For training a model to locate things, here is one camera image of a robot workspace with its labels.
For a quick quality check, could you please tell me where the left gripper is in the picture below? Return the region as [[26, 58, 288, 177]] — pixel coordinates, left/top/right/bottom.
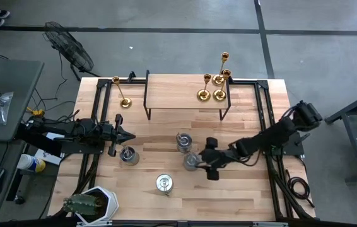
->
[[101, 113, 136, 158]]

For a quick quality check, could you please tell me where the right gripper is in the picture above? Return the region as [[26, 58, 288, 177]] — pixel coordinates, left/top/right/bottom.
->
[[194, 137, 233, 181]]

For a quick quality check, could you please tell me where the silver tin candle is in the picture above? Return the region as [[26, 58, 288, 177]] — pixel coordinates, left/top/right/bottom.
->
[[155, 173, 175, 196], [183, 152, 202, 172], [175, 132, 194, 154], [119, 146, 141, 166]]

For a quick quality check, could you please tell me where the tall gold candlestick holder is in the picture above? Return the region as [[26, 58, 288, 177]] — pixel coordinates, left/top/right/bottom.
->
[[111, 76, 133, 110]]

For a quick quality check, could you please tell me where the short gold candlestick holder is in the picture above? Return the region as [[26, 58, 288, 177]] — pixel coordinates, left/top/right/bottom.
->
[[196, 73, 213, 102]]

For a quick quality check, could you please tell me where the medium gold candlestick holder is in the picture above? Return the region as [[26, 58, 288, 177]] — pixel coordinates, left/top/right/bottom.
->
[[213, 69, 232, 102], [211, 52, 230, 87]]

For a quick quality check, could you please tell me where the wooden shelf with black legs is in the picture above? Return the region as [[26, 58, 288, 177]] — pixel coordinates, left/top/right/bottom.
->
[[143, 69, 235, 122]]

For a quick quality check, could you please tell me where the white angular plant pot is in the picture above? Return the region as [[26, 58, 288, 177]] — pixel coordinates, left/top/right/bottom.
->
[[70, 185, 120, 226]]

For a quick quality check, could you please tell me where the white paper sheet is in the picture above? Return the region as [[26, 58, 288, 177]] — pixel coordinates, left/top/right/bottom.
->
[[34, 131, 66, 166]]

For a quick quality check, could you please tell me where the green cactus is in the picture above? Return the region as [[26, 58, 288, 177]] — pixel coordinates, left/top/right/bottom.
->
[[61, 192, 104, 217]]

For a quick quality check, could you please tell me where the yellow power plug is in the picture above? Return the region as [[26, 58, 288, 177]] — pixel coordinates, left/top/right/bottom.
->
[[26, 107, 45, 118]]

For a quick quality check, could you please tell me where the white and yellow bottle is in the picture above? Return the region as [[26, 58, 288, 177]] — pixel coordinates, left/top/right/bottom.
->
[[16, 153, 47, 173]]

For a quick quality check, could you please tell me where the black floor fan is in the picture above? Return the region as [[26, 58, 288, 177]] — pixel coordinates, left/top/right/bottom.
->
[[42, 21, 101, 81]]

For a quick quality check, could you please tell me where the dark grey computer desk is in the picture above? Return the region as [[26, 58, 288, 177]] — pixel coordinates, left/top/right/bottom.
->
[[0, 140, 30, 221]]

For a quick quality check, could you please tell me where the grey side table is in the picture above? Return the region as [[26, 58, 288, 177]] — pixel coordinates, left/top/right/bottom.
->
[[0, 58, 45, 143]]

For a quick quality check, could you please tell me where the clear plastic bag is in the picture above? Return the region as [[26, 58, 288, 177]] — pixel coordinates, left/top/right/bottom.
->
[[0, 91, 15, 127]]

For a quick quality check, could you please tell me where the black metal rig frame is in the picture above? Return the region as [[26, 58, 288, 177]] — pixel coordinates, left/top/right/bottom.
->
[[71, 69, 317, 227]]

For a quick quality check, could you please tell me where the coiled black cable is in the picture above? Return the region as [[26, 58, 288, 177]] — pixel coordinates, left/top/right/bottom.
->
[[286, 169, 315, 209]]

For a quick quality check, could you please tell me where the grey metal table frame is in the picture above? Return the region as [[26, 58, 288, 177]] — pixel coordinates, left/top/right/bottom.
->
[[323, 85, 357, 183]]

